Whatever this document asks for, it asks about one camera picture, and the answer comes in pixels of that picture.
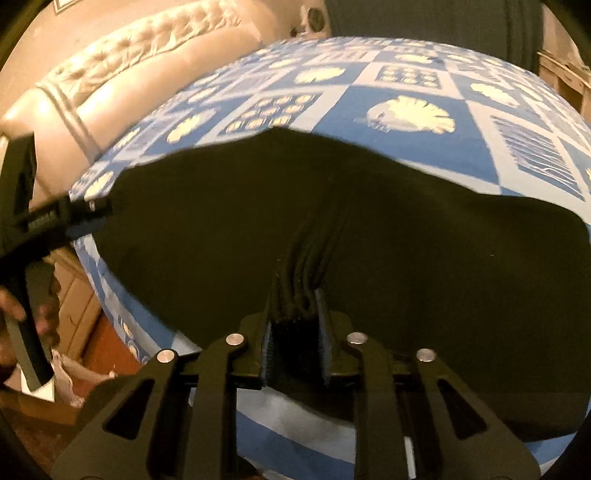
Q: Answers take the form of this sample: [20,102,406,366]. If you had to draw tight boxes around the black pants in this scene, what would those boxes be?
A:
[92,127,591,444]

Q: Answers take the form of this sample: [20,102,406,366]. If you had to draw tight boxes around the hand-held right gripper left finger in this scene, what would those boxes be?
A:
[51,300,278,480]

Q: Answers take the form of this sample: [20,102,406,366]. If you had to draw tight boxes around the beige nightstand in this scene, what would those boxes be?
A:
[51,263,105,365]

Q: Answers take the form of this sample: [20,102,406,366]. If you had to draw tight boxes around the person's left hand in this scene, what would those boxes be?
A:
[0,274,63,374]

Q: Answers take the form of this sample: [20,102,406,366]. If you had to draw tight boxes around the beige tufted headboard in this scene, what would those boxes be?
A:
[0,0,269,213]

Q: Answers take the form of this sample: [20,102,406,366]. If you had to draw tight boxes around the white plastic bag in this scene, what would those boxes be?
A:
[48,348,116,409]

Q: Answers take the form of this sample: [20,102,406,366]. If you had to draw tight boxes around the dark green curtain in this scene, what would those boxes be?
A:
[323,0,546,75]

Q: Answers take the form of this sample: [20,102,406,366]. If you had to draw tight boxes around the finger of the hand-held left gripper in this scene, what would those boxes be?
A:
[67,196,114,228]

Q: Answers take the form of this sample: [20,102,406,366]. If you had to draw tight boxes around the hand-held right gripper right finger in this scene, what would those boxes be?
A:
[316,300,541,480]

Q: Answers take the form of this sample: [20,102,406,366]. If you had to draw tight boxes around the blue patterned bed sheet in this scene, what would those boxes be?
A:
[69,36,591,480]

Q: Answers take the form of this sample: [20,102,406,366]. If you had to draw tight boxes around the cream dressing table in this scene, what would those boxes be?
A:
[538,51,591,114]

